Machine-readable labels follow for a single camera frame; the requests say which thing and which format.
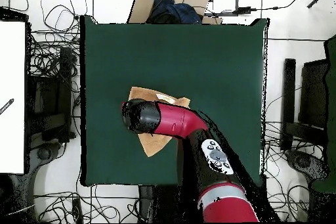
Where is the black power strip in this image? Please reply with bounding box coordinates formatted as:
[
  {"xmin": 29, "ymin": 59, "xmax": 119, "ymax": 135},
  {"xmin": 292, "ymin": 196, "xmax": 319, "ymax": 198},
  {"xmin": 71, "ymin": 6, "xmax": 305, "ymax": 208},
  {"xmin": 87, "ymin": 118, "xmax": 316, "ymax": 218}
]
[{"xmin": 71, "ymin": 198, "xmax": 84, "ymax": 224}]

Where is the grey caster base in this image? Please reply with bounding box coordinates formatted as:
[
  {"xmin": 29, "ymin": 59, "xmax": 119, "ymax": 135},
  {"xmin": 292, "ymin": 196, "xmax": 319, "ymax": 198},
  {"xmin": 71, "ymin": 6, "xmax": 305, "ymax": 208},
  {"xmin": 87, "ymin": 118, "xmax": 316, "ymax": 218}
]
[{"xmin": 285, "ymin": 149, "xmax": 327, "ymax": 181}]

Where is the orange terry towel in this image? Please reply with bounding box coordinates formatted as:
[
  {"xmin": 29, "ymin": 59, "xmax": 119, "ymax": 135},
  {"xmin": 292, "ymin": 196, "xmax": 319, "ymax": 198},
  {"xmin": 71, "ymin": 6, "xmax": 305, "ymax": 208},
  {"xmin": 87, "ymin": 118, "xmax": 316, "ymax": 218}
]
[{"xmin": 127, "ymin": 86, "xmax": 192, "ymax": 158}]

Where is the black frame stand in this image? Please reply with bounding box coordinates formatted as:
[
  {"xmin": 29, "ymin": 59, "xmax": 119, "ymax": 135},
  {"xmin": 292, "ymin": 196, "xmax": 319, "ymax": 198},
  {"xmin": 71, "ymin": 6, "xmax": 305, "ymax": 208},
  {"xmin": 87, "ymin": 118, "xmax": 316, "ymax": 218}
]
[{"xmin": 25, "ymin": 46, "xmax": 76, "ymax": 144}]

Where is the dark green table cloth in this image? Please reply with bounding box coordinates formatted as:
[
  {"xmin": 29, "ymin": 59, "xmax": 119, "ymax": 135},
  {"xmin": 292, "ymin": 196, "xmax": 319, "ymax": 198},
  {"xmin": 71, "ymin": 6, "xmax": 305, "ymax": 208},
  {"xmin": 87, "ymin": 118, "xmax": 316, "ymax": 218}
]
[{"xmin": 79, "ymin": 14, "xmax": 270, "ymax": 187}]

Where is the dark blue garment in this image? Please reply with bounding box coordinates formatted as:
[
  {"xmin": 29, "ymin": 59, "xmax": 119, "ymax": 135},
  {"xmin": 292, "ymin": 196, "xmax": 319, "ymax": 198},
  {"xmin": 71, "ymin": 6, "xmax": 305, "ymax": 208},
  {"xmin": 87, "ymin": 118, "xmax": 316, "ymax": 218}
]
[{"xmin": 146, "ymin": 0, "xmax": 203, "ymax": 25}]

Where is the black cable bundle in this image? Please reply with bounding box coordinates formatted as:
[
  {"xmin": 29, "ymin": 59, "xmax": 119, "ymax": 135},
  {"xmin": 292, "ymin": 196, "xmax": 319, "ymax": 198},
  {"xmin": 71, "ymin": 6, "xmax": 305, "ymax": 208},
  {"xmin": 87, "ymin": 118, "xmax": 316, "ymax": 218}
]
[{"xmin": 28, "ymin": 0, "xmax": 89, "ymax": 93}]

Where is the black power adapter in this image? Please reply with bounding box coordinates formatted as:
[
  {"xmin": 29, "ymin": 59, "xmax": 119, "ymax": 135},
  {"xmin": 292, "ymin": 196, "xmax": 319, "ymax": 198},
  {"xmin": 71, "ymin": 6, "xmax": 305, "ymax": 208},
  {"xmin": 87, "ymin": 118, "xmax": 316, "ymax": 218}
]
[{"xmin": 232, "ymin": 6, "xmax": 252, "ymax": 15}]

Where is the brown cardboard box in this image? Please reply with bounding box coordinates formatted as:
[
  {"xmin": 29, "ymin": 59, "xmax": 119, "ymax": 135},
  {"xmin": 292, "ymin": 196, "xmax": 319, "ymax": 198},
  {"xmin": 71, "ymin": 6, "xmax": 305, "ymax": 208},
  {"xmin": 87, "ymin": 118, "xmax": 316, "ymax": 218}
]
[{"xmin": 127, "ymin": 0, "xmax": 223, "ymax": 26}]

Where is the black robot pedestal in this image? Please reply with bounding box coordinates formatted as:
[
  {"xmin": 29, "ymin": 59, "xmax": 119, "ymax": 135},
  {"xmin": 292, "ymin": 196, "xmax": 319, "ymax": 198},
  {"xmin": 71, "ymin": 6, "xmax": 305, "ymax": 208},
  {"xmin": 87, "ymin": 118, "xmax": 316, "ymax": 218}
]
[{"xmin": 138, "ymin": 184, "xmax": 184, "ymax": 223}]

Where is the black striped stick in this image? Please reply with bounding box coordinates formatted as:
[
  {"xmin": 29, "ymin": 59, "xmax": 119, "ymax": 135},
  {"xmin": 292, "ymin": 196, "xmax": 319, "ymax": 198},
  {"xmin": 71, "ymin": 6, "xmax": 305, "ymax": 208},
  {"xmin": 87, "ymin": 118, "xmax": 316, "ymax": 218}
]
[{"xmin": 0, "ymin": 98, "xmax": 14, "ymax": 116}]

